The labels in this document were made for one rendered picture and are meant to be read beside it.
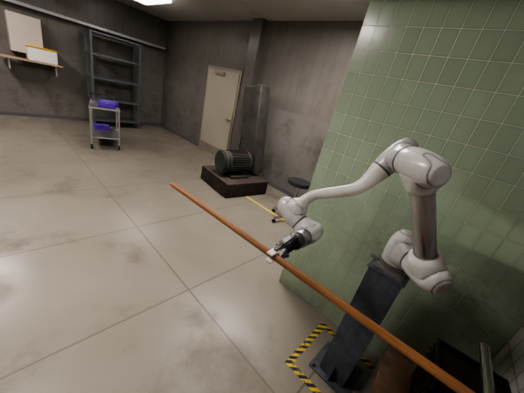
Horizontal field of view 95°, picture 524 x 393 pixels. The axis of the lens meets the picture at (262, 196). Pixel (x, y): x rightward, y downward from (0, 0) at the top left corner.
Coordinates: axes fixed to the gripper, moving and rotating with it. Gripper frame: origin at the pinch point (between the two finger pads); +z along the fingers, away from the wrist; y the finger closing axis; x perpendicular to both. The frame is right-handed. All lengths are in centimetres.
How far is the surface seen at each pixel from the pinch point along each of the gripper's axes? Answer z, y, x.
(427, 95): -120, -83, -10
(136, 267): -11, 120, 147
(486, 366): -19, 2, -75
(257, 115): -285, -21, 269
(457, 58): -120, -105, -17
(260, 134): -292, 12, 257
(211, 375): -5, 120, 22
